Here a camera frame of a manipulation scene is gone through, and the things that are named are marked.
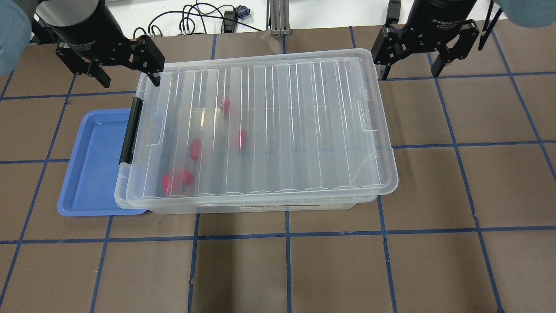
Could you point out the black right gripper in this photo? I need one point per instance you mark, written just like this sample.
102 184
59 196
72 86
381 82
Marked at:
439 17

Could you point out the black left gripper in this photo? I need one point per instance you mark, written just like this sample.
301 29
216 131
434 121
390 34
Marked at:
80 24

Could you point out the red block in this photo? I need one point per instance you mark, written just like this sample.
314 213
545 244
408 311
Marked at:
175 182
242 139
225 106
195 150

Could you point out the clear plastic box lid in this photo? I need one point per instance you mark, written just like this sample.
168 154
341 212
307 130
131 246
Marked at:
316 126

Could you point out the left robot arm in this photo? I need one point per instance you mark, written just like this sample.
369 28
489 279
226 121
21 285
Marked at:
17 18

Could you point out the blue plastic tray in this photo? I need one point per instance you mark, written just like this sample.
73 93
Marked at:
90 181

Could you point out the clear plastic storage box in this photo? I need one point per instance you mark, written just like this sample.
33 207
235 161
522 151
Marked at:
252 208

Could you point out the black box latch handle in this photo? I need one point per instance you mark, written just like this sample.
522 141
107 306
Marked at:
128 146

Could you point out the aluminium frame post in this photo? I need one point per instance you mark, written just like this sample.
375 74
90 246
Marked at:
278 12

